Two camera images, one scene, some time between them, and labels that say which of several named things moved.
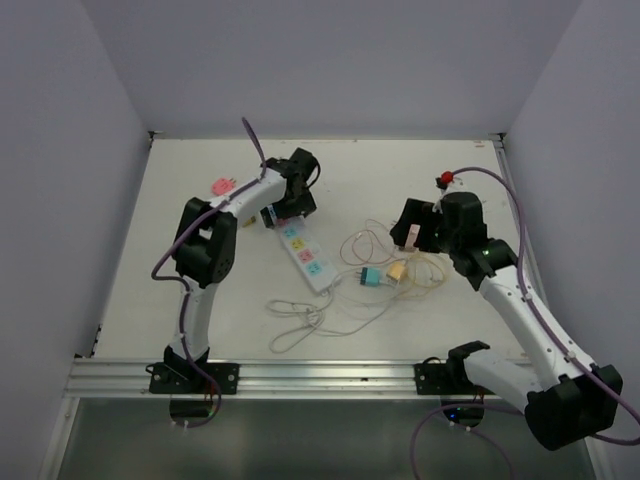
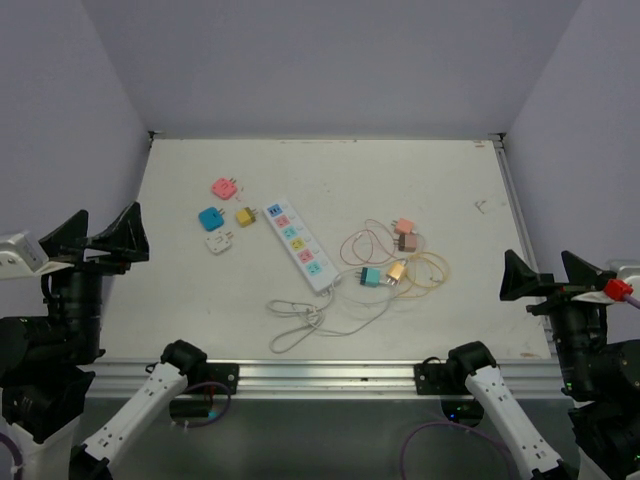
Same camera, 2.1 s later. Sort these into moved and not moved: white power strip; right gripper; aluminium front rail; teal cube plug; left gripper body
Moved: left gripper body; right gripper
Not moved: teal cube plug; white power strip; aluminium front rail
